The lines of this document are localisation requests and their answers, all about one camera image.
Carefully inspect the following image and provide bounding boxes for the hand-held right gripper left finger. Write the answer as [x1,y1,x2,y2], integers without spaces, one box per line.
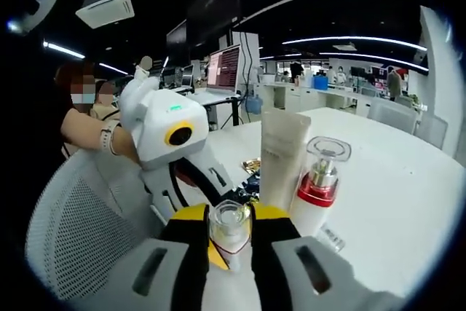
[108,204,212,311]

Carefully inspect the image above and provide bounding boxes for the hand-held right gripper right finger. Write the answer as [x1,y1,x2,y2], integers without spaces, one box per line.
[249,205,365,311]

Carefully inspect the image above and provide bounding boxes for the silver navy skincare sachet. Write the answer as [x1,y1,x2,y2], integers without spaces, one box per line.
[232,171,262,203]

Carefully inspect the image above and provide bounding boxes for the gold skincare sachet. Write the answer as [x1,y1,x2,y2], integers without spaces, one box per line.
[240,157,263,173]

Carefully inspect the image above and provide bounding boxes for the red collar skincare bottle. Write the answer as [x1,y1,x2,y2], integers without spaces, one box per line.
[289,135,352,250]

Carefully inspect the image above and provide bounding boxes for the white skincare tube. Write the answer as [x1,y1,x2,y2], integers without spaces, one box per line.
[259,109,312,214]

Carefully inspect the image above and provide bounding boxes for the person's left hand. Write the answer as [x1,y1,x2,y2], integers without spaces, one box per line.
[114,129,142,165]

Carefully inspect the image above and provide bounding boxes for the white wristwatch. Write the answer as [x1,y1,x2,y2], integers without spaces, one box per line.
[99,120,124,156]

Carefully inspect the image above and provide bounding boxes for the small monitor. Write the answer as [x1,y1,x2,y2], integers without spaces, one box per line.
[180,63,196,89]

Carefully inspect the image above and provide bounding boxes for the white stand desk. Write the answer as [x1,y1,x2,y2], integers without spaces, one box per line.
[170,84,244,130]

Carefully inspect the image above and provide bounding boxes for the white mesh chair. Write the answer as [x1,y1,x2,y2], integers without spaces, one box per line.
[24,149,174,303]

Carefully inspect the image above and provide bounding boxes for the computer monitor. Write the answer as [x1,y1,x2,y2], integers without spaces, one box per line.
[205,43,242,95]

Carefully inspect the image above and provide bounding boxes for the blue water jug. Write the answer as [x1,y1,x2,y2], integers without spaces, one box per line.
[244,93,264,116]

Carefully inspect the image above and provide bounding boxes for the person's head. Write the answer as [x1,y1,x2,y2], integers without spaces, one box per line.
[53,61,96,88]

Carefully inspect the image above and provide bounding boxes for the ceiling air conditioner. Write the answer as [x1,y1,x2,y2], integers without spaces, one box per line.
[74,0,136,30]

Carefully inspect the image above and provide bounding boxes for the white counter cabinets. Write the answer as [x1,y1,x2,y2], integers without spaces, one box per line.
[258,80,371,112]

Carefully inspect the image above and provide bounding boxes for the white office chair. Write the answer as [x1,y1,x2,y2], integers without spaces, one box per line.
[366,98,420,136]

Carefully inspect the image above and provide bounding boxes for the ceiling light strip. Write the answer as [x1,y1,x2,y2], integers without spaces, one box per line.
[319,52,430,72]
[282,35,429,52]

